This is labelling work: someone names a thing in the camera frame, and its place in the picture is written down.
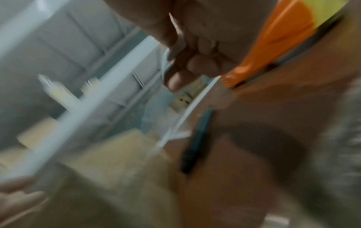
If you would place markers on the person's left hand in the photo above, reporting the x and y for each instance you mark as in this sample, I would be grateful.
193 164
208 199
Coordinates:
17 200

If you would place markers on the person's right hand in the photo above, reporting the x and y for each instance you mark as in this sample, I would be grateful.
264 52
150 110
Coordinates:
211 33

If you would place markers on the orange tape dispenser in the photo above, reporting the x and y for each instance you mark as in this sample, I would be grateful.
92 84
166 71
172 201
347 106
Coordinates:
282 33

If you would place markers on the green utility knife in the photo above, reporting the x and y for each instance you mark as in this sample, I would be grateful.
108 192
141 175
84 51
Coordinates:
197 142

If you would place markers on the leaning cardboard box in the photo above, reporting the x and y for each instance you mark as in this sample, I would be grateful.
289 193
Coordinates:
39 132

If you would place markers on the small cardboard box dark holes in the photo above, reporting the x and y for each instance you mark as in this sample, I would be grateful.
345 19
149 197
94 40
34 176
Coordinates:
182 101

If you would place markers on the small taped brown package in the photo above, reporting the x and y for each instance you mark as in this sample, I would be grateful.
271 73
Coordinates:
89 85

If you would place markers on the white metal shelf unit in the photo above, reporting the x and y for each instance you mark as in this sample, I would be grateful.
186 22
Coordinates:
70 115

